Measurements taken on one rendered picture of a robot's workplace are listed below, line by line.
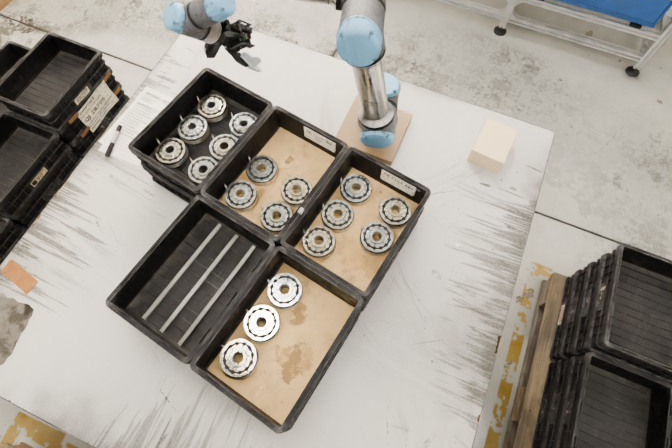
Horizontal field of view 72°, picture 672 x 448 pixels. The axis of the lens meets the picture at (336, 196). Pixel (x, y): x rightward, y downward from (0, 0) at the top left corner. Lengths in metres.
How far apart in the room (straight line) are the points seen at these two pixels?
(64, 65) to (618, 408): 2.73
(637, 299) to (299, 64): 1.60
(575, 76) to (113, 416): 2.91
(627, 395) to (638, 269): 0.46
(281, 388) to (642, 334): 1.32
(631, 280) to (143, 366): 1.75
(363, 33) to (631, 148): 2.16
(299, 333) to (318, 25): 2.22
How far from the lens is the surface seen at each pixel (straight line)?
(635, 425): 2.11
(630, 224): 2.83
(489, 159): 1.76
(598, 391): 2.06
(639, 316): 2.07
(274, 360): 1.38
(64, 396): 1.69
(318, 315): 1.39
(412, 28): 3.20
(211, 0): 1.29
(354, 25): 1.21
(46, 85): 2.56
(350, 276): 1.42
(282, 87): 1.94
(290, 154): 1.60
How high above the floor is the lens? 2.19
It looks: 64 degrees down
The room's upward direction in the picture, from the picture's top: 1 degrees clockwise
